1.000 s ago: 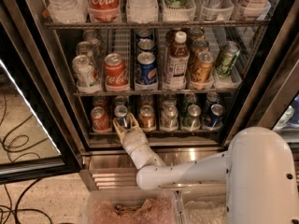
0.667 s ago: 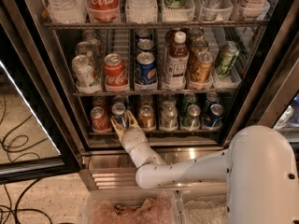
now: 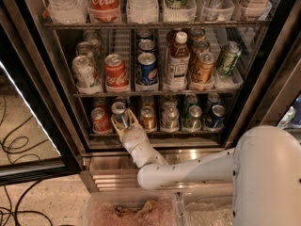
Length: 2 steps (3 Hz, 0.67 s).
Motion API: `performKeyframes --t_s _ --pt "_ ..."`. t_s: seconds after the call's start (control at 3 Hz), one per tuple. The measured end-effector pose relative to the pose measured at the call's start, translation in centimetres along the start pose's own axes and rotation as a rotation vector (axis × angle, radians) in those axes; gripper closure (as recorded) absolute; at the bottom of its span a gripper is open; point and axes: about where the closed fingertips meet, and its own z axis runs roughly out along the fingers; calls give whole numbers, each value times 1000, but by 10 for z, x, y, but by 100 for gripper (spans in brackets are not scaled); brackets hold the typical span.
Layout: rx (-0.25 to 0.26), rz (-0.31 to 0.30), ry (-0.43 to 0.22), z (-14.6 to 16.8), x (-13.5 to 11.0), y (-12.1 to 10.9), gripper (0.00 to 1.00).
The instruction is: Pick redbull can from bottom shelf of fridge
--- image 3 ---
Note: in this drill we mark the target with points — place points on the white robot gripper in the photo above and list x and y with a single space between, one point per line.
134 138

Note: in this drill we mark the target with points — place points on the red bull can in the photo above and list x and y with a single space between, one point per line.
125 100
120 114

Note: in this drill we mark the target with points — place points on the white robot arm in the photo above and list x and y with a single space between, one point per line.
264 168

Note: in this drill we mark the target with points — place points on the front red can bottom shelf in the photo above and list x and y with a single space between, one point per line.
100 122

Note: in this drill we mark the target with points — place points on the red can shelf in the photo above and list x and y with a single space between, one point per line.
99 102
100 122

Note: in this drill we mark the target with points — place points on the front orange can bottom shelf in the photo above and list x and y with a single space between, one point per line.
147 118

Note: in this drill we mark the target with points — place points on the orange can shelf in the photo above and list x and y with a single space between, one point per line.
198 46
196 34
147 100
203 68
147 118

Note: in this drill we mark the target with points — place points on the rear orange can bottom shelf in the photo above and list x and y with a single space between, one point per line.
147 100

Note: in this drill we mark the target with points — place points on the rear red can bottom shelf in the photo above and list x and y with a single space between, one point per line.
99 102

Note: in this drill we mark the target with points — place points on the front white can bottom shelf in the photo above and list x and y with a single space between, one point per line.
170 119

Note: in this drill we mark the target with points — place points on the white can shelf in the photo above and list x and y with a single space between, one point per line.
85 72
170 119
94 37
170 100
85 48

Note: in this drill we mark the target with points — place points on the coca cola can middle shelf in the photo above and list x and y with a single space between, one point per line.
115 71

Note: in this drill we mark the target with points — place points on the rear white can bottom shelf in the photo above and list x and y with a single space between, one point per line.
170 100

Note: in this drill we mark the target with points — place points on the front pepsi can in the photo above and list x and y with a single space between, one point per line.
146 69

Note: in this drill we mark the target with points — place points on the pepsi can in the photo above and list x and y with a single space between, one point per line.
146 69
147 46
143 35

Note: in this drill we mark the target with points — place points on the steel fridge base grille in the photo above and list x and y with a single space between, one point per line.
109 173

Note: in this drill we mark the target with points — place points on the front white can middle shelf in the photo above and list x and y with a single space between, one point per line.
85 72

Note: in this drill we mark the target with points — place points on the front green can bottom shelf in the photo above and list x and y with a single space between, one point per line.
192 120

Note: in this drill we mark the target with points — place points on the green can shelf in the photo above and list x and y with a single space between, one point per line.
227 59
189 99
192 120

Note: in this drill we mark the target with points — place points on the rear green can bottom shelf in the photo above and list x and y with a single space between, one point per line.
189 99

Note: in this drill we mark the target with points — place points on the middle pepsi can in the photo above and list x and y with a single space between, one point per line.
147 46

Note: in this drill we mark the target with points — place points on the open glass fridge door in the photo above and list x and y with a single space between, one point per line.
39 132

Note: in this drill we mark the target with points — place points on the rear pepsi can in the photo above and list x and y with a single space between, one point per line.
143 35

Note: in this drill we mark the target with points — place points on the rear white can middle shelf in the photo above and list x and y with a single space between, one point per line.
94 37

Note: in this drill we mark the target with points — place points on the rear blue can bottom shelf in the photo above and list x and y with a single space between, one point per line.
212 99

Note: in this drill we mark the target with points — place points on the blue can shelf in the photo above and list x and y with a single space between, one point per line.
215 116
212 99

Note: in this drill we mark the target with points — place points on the front orange can middle shelf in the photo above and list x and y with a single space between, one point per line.
203 68

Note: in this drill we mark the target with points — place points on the front blue can bottom shelf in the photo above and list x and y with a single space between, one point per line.
215 116

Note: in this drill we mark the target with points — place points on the rear orange can middle shelf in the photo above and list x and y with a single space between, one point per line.
196 34

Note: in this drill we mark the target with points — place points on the green can middle shelf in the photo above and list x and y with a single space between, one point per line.
227 59

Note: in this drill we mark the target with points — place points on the right closed fridge door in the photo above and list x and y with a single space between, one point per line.
278 85

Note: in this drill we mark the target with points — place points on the tea bottle white cap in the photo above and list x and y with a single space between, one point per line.
178 60

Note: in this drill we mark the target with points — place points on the left clear plastic bin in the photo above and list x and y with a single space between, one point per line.
132 208

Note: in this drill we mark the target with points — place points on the clear plastic bin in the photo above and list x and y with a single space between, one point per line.
132 208
207 206

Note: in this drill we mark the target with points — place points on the right clear plastic bin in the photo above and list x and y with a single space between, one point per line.
207 206

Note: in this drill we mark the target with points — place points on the centre clear water bottle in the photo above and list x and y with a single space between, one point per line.
142 11

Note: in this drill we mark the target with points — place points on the clear water bottle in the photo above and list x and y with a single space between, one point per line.
68 11
142 11

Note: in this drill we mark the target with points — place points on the left clear water bottle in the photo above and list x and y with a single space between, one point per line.
68 11

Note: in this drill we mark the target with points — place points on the middle wire shelf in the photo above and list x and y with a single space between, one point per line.
157 93

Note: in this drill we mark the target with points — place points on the wire shelf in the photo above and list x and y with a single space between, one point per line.
159 25
157 93

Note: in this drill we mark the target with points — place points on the top wire shelf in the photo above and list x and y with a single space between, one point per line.
159 25

